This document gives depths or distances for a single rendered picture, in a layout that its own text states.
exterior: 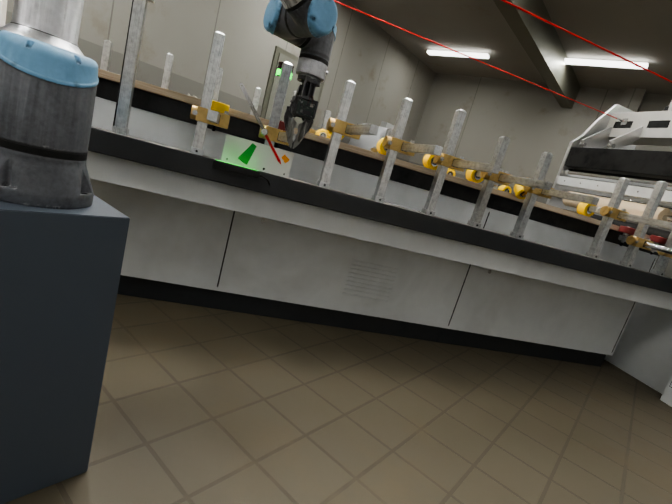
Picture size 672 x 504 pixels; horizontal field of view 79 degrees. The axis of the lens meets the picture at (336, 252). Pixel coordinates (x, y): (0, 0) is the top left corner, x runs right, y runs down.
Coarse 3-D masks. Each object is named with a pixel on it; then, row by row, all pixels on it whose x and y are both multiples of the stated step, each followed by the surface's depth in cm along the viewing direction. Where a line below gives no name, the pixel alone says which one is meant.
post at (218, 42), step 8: (216, 32) 141; (216, 40) 141; (224, 40) 144; (216, 48) 142; (216, 56) 143; (208, 64) 143; (216, 64) 143; (208, 72) 143; (216, 72) 144; (208, 80) 144; (216, 80) 148; (208, 88) 145; (208, 96) 145; (208, 104) 146; (200, 128) 148; (200, 136) 148; (200, 144) 149
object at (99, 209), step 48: (0, 240) 65; (48, 240) 70; (96, 240) 76; (0, 288) 67; (48, 288) 73; (96, 288) 79; (0, 336) 70; (48, 336) 76; (96, 336) 83; (0, 384) 72; (48, 384) 79; (96, 384) 86; (0, 432) 75; (48, 432) 82; (0, 480) 78; (48, 480) 86
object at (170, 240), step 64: (128, 128) 161; (192, 128) 167; (256, 128) 173; (128, 192) 167; (448, 192) 204; (128, 256) 174; (192, 256) 181; (256, 256) 188; (320, 256) 196; (384, 256) 205; (640, 256) 249; (320, 320) 209; (384, 320) 218; (448, 320) 226; (512, 320) 237; (576, 320) 250
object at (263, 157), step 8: (232, 136) 150; (224, 144) 151; (232, 144) 151; (240, 144) 152; (248, 144) 153; (256, 144) 153; (224, 152) 151; (232, 152) 152; (240, 152) 153; (256, 152) 154; (264, 152) 155; (272, 152) 156; (280, 152) 156; (288, 152) 157; (224, 160) 152; (232, 160) 153; (256, 160) 155; (264, 160) 156; (272, 160) 156; (280, 160) 157; (256, 168) 156; (272, 168) 157; (280, 168) 158; (288, 168) 159; (288, 176) 160
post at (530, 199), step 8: (544, 152) 189; (544, 160) 188; (536, 168) 192; (544, 168) 189; (536, 176) 190; (544, 176) 190; (528, 200) 192; (528, 208) 193; (520, 216) 195; (528, 216) 194; (520, 224) 194; (520, 232) 195
